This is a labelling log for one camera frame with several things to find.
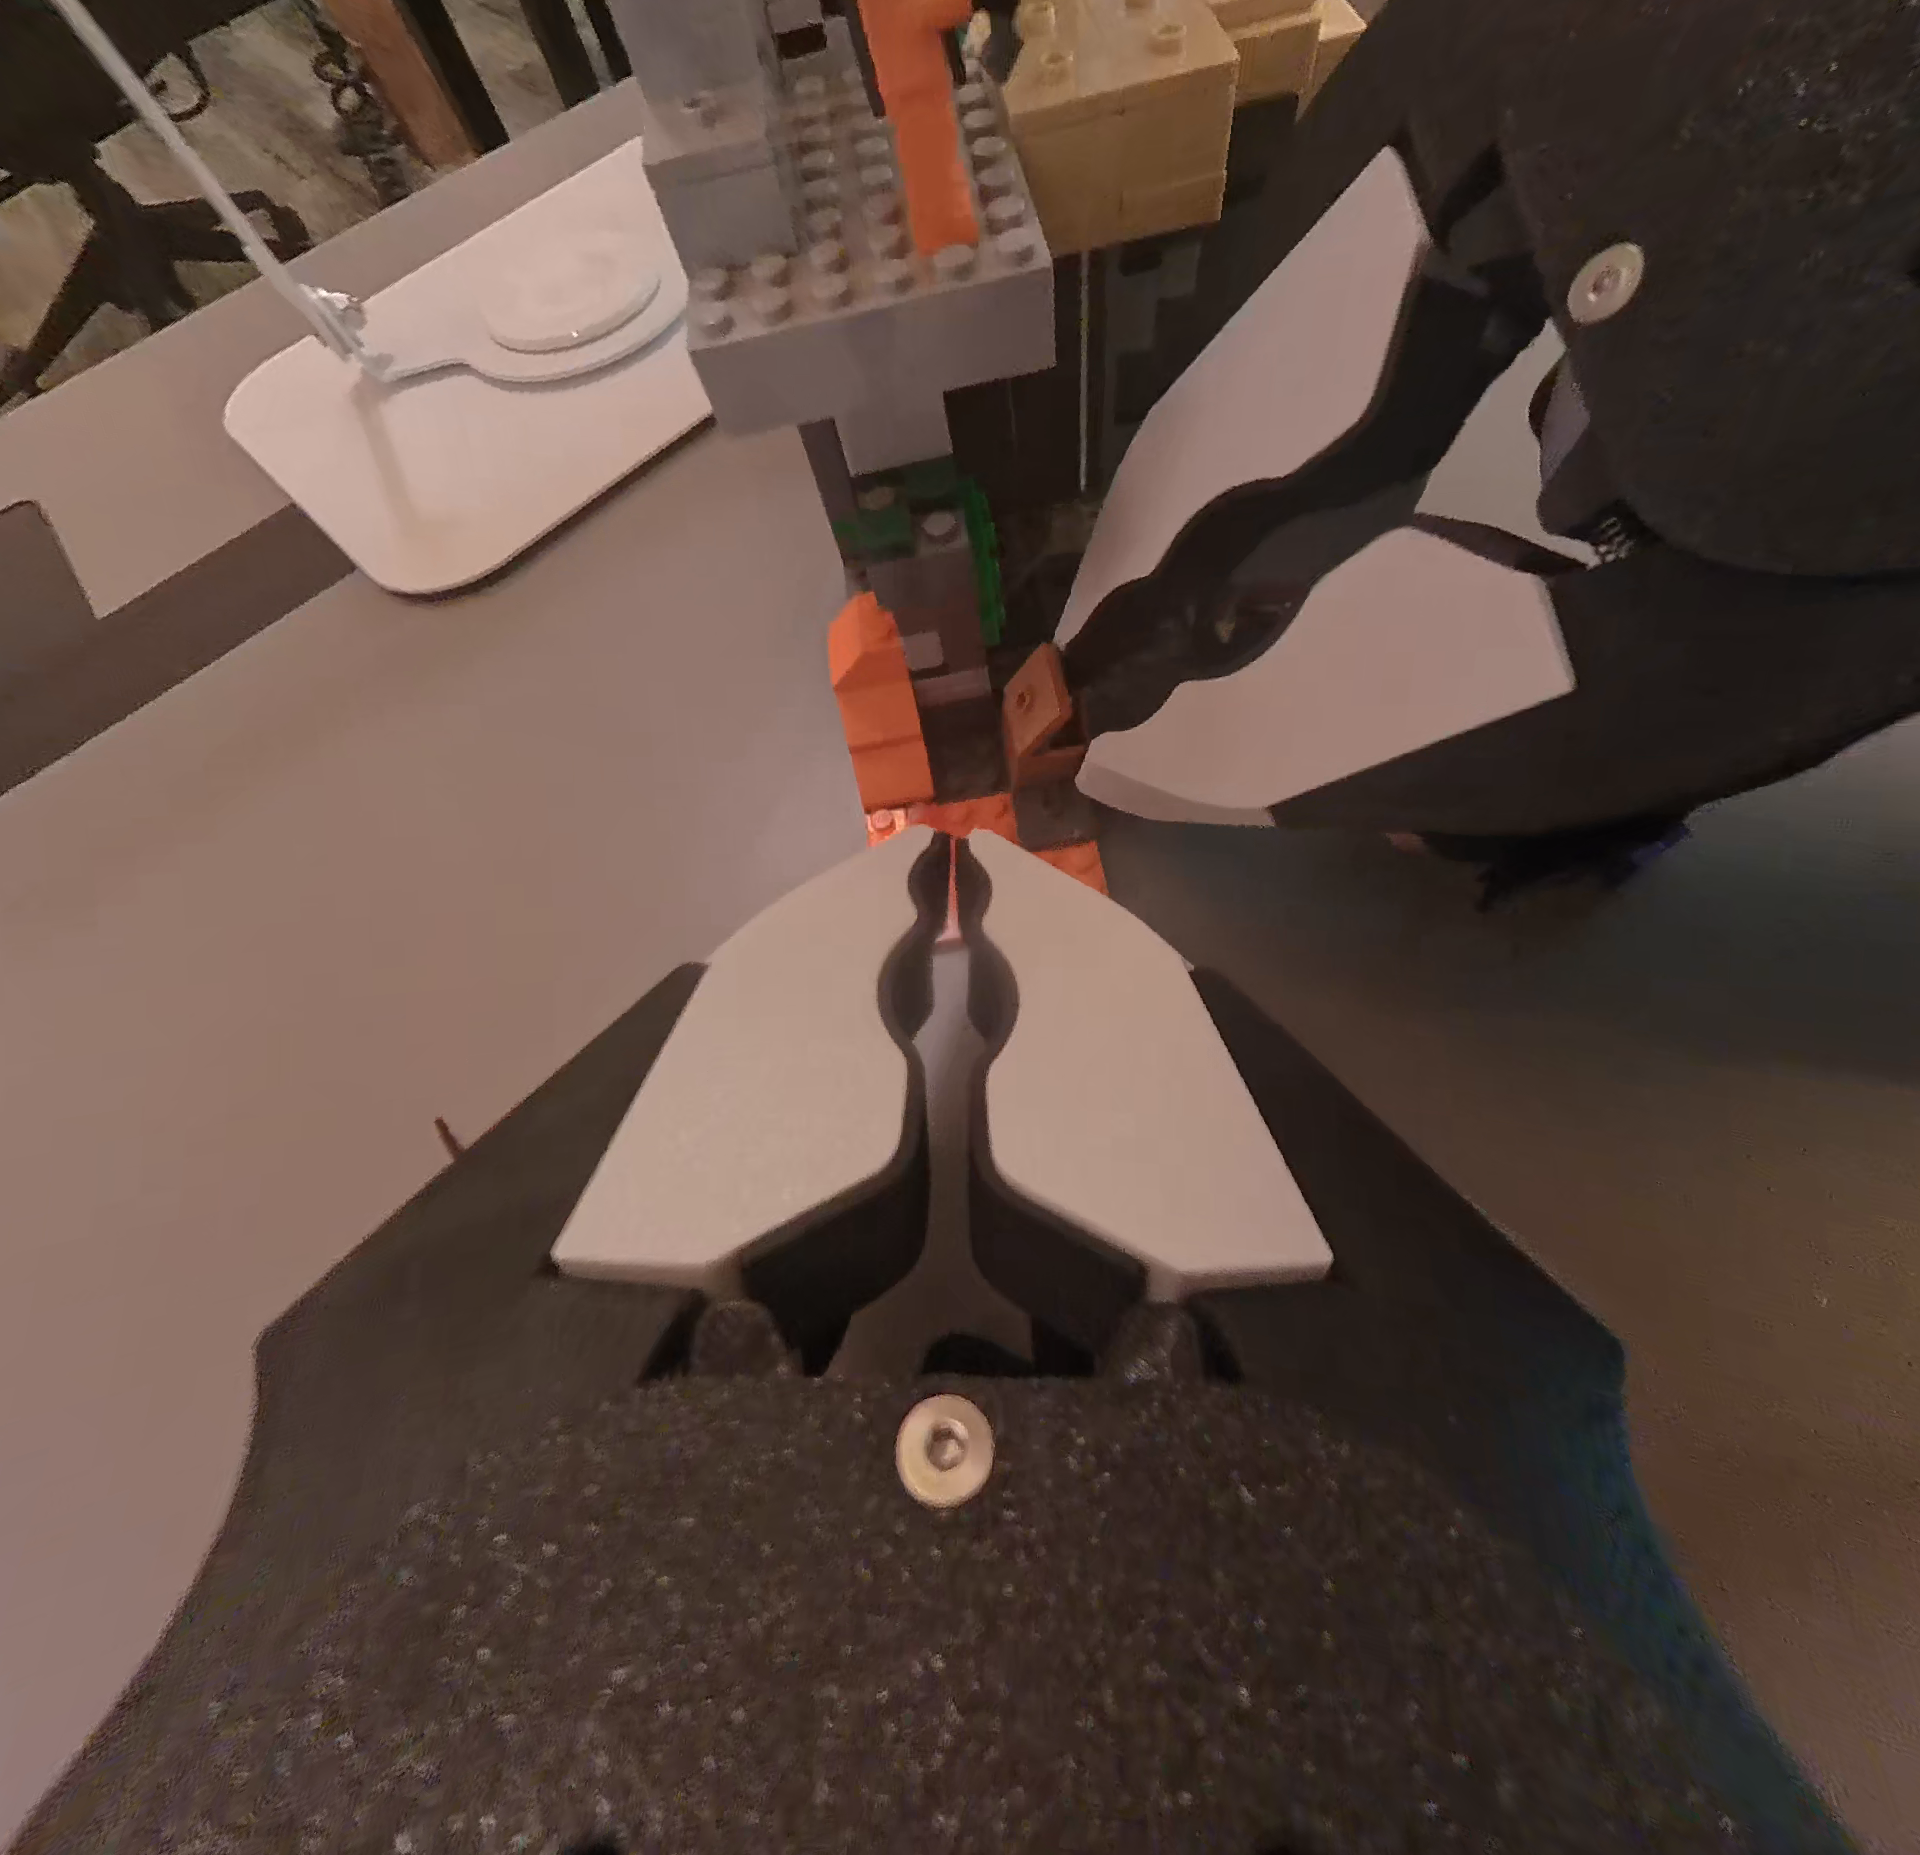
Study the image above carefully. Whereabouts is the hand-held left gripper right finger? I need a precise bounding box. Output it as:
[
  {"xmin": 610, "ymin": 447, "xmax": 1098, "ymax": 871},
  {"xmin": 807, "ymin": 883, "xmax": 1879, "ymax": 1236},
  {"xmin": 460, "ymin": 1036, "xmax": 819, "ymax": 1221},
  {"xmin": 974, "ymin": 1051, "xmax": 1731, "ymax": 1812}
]
[{"xmin": 960, "ymin": 832, "xmax": 1335, "ymax": 1353}]

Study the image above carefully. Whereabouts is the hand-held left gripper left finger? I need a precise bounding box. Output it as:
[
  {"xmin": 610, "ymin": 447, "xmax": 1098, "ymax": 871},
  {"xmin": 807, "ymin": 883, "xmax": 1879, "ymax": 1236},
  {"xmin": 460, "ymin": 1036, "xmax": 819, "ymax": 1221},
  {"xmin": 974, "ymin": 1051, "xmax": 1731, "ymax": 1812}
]
[{"xmin": 549, "ymin": 832, "xmax": 950, "ymax": 1363}]

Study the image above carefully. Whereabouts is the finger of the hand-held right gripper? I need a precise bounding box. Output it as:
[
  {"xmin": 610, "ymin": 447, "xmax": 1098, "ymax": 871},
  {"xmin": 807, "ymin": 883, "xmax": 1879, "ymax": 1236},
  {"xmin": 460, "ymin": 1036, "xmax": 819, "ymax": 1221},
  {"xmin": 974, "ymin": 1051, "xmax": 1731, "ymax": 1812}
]
[
  {"xmin": 1058, "ymin": 147, "xmax": 1431, "ymax": 664},
  {"xmin": 1078, "ymin": 525, "xmax": 1576, "ymax": 827}
]

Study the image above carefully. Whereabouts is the brown toy brick chest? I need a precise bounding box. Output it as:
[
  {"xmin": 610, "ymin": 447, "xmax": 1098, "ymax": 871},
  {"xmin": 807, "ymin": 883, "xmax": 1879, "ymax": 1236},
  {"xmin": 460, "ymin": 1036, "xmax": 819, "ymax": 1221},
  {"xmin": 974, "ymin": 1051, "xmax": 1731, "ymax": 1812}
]
[{"xmin": 999, "ymin": 645, "xmax": 1086, "ymax": 793}]

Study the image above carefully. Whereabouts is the toy brick cave building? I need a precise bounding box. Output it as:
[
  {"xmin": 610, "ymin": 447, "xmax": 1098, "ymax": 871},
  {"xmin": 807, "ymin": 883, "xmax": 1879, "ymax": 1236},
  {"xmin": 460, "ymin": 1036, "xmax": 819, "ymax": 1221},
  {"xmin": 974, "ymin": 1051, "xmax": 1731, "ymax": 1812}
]
[{"xmin": 635, "ymin": 0, "xmax": 1369, "ymax": 897}]

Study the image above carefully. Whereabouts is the white stand with pole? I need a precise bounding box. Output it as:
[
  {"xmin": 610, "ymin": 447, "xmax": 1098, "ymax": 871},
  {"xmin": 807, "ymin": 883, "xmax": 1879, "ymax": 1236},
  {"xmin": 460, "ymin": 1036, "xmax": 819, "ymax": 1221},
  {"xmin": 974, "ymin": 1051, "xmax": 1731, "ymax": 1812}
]
[{"xmin": 30, "ymin": 0, "xmax": 718, "ymax": 595}]

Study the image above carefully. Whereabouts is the brown wooden panel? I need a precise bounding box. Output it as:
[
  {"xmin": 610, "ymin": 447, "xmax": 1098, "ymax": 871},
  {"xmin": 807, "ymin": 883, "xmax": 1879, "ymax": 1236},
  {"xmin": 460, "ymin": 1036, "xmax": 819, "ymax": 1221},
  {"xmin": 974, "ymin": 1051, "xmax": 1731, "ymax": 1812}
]
[{"xmin": 317, "ymin": 0, "xmax": 480, "ymax": 166}]

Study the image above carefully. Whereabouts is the black office chair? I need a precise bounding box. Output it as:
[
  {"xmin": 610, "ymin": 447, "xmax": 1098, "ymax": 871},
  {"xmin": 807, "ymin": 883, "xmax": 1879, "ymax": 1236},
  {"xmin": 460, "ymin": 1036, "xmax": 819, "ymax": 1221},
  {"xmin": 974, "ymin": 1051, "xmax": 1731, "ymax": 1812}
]
[{"xmin": 0, "ymin": 0, "xmax": 317, "ymax": 402}]

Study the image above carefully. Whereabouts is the black metal frame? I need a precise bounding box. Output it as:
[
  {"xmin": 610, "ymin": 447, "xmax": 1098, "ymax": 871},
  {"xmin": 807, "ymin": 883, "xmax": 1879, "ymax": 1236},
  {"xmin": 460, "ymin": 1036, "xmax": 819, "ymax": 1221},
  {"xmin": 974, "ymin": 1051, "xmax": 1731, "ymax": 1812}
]
[{"xmin": 271, "ymin": 0, "xmax": 638, "ymax": 215}]

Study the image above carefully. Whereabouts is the black coiled cable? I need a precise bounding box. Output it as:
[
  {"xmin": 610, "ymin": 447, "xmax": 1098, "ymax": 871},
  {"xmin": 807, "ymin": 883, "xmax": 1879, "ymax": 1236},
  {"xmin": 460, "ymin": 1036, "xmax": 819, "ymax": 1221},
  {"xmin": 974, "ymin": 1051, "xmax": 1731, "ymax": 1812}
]
[{"xmin": 306, "ymin": 8, "xmax": 397, "ymax": 207}]

